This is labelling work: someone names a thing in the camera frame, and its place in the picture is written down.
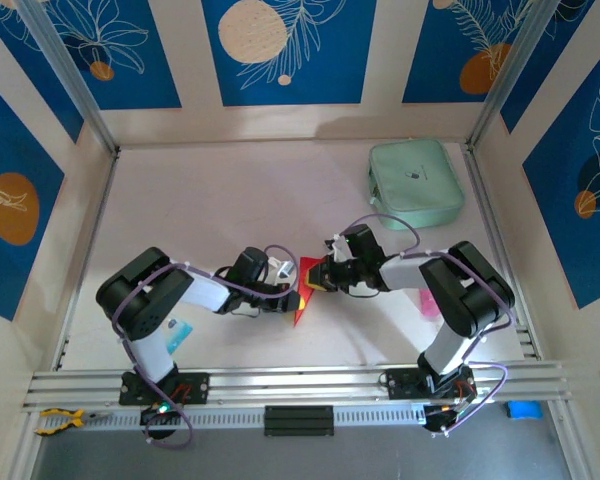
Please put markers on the red paper sheet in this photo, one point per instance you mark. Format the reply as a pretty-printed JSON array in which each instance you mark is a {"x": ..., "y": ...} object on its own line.
[{"x": 306, "y": 261}]

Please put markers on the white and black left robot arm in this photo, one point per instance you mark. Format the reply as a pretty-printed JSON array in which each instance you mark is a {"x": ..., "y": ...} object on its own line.
[{"x": 145, "y": 300}]

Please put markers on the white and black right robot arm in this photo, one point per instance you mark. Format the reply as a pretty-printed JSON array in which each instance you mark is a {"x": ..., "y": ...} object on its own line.
[{"x": 470, "y": 295}]

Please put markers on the mint green zip pouch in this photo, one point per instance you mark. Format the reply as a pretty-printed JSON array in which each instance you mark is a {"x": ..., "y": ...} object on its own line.
[{"x": 415, "y": 180}]

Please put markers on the blue wet wipes packet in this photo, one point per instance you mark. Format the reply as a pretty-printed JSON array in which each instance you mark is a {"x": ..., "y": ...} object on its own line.
[{"x": 180, "y": 335}]

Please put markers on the black ribbed block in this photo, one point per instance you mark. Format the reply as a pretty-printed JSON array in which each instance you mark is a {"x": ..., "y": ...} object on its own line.
[{"x": 299, "y": 421}]

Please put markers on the black controller board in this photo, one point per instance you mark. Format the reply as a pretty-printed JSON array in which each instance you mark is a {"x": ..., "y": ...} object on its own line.
[
  {"x": 160, "y": 414},
  {"x": 442, "y": 417}
]

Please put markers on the blue block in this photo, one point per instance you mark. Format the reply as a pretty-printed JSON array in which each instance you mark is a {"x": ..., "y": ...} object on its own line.
[{"x": 524, "y": 411}]

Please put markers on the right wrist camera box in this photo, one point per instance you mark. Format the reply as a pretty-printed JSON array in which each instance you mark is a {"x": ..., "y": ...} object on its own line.
[{"x": 339, "y": 247}]

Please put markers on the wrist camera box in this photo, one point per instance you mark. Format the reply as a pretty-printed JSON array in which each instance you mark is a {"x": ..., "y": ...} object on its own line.
[
  {"x": 285, "y": 269},
  {"x": 339, "y": 247}
]

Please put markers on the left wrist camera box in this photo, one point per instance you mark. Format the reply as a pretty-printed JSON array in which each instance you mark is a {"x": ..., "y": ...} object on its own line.
[{"x": 285, "y": 269}]

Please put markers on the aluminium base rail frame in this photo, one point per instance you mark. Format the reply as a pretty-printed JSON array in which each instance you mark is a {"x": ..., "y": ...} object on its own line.
[{"x": 290, "y": 382}]

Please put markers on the aluminium side rail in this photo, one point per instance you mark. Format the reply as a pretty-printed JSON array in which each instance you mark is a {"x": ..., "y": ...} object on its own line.
[
  {"x": 95, "y": 225},
  {"x": 485, "y": 200}
]

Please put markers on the aluminium corner post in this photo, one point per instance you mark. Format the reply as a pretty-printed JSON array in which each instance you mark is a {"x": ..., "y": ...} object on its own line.
[
  {"x": 512, "y": 75},
  {"x": 70, "y": 75}
]

